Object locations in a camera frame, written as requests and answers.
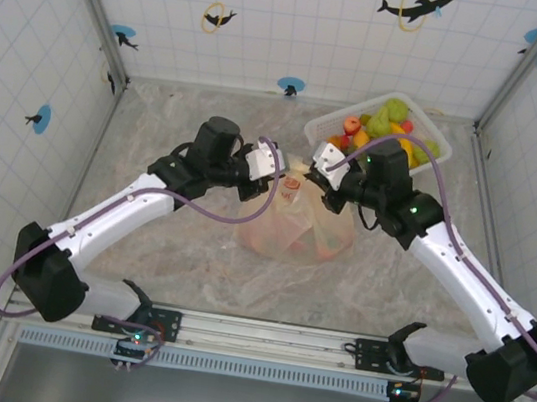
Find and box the slotted grey cable duct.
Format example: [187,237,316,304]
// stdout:
[17,324,419,402]

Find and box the small dolphin ring sticker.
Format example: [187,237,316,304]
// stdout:
[200,0,240,38]

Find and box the large dolphin ring sticker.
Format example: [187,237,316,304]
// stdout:
[373,0,455,40]

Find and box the green fake pear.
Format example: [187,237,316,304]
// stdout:
[362,108,395,140]

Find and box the thin black wire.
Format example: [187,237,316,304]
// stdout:
[352,205,383,234]

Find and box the blue oval penguin sticker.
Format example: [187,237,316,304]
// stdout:
[274,74,307,100]

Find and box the aluminium frame rail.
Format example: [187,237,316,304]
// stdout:
[0,64,134,402]

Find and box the yellow fake banana bunch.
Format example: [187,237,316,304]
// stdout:
[383,121,430,172]

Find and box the blue blob sticker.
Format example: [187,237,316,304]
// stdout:
[514,24,537,71]

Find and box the round green fake fruit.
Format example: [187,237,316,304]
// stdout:
[380,95,413,125]

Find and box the orange fake tangerine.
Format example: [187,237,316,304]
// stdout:
[325,132,349,150]

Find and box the yellow ring animal sticker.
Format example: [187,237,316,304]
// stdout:
[95,59,121,97]

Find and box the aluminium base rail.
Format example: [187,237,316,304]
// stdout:
[2,281,460,390]

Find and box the aluminium frame post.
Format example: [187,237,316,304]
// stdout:
[473,0,537,144]
[37,0,143,90]

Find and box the beige printed plastic bag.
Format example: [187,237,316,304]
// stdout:
[229,145,367,274]

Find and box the white plastic mesh basket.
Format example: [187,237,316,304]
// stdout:
[298,78,462,185]

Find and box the blue circle shark sticker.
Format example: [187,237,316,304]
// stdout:
[108,23,143,52]

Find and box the blue oval seal sticker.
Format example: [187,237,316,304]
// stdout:
[22,101,54,137]

